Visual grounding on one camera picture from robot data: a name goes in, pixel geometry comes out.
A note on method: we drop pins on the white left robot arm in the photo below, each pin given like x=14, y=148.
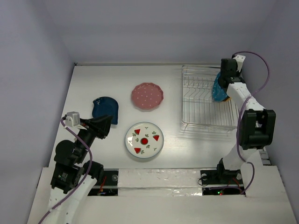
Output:
x=75, y=172

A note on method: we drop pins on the metal wire dish rack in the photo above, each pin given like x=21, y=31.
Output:
x=199, y=111

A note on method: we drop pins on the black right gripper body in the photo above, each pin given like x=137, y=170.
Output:
x=224, y=83

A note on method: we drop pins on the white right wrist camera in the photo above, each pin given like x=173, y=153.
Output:
x=240, y=60

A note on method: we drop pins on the white foil-covered front panel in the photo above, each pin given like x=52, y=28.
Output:
x=159, y=182

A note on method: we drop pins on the pink white-dotted plate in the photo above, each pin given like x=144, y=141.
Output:
x=147, y=96

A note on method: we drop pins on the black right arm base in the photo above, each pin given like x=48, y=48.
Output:
x=221, y=181

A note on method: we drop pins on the white watermelon pattern plate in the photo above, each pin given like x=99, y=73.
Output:
x=144, y=141

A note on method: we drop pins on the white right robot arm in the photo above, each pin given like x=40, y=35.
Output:
x=256, y=124

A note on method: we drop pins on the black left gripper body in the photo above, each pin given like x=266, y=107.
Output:
x=88, y=135

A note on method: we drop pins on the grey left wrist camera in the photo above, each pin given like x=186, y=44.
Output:
x=72, y=119

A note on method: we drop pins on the light blue dotted plate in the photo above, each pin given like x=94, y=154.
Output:
x=218, y=94

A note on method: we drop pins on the dark blue ribbed plate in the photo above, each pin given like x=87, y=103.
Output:
x=106, y=106

